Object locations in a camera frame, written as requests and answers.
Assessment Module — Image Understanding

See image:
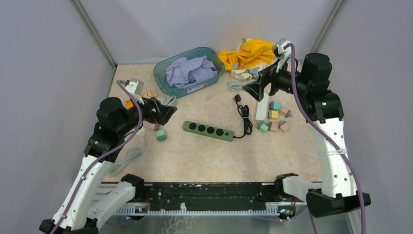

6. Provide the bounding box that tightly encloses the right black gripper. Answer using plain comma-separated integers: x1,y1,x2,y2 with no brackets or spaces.
243,56,309,101

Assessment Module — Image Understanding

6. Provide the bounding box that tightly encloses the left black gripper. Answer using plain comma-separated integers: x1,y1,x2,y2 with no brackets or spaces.
116,93,177,136

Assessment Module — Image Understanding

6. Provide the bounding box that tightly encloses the grey cable of green strip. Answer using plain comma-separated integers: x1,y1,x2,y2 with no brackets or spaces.
161,95,178,107

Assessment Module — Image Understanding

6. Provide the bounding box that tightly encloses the teal plastic basin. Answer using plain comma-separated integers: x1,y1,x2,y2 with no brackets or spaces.
153,47,225,98

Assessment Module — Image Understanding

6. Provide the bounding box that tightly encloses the green charger plug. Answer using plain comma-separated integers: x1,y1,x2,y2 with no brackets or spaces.
257,122,268,134
155,130,167,142

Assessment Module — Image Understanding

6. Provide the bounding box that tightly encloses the teal charger plug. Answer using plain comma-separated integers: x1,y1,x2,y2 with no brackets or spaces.
269,101,282,111

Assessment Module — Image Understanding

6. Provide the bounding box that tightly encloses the grey cable of white strip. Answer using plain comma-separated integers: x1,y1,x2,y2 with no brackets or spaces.
227,79,257,93

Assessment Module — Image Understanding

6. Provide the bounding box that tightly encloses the white power strip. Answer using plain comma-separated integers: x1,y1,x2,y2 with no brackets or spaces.
255,93,269,122

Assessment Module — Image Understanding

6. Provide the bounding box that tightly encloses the black cable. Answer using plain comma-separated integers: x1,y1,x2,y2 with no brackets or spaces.
233,94,254,139

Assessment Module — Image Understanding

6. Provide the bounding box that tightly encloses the yellow charger plug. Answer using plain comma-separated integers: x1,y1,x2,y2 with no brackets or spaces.
268,110,279,120

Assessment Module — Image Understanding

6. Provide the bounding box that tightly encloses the orange power strip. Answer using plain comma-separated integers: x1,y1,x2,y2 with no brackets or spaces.
124,91,156,110

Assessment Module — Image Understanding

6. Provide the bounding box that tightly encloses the green power strip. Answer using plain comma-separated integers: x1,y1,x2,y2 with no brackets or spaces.
183,121,234,142

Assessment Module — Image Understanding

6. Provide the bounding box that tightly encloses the pink charger plug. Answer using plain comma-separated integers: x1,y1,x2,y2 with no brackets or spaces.
279,107,293,118
278,120,291,133
268,121,279,133

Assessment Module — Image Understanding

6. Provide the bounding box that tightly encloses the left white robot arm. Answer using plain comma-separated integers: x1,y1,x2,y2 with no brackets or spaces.
39,97,177,234

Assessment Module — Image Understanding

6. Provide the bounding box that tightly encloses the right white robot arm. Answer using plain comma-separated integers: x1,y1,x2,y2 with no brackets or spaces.
243,53,371,217

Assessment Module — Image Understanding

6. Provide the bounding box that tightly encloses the cream dinosaur print cloth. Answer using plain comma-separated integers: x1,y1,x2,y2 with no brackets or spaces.
229,39,276,81

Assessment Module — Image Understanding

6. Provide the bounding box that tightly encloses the yellow cloth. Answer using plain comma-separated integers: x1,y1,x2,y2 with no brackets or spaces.
218,39,275,71

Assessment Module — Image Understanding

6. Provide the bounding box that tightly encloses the purple cloth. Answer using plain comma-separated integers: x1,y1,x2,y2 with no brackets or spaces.
166,56,217,89

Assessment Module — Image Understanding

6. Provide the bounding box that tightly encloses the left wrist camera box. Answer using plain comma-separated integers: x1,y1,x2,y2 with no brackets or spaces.
125,79,144,96

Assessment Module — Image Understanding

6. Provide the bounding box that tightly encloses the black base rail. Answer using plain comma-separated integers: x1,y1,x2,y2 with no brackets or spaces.
115,182,306,218

